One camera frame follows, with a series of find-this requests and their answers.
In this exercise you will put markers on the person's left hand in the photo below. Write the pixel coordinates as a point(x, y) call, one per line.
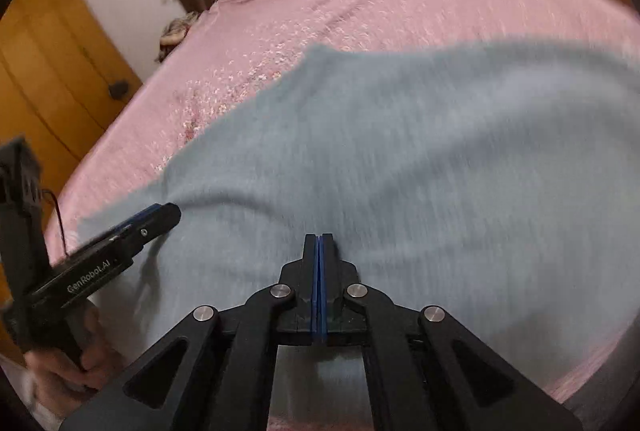
point(65, 386)

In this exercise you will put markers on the grey pants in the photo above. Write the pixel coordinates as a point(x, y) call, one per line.
point(400, 161)

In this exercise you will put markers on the small black hanging pouch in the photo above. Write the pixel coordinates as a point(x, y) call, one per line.
point(118, 90)

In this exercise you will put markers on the pink floral bed cover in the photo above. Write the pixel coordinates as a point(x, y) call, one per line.
point(350, 1)

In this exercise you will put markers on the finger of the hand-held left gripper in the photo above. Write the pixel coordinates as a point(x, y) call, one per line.
point(157, 221)

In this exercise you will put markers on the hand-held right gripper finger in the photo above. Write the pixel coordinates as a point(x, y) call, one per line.
point(314, 271)
point(325, 271)

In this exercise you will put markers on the wooden wardrobe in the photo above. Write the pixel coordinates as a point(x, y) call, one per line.
point(50, 61)

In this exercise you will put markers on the person's left forearm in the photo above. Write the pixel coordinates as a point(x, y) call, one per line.
point(47, 418)

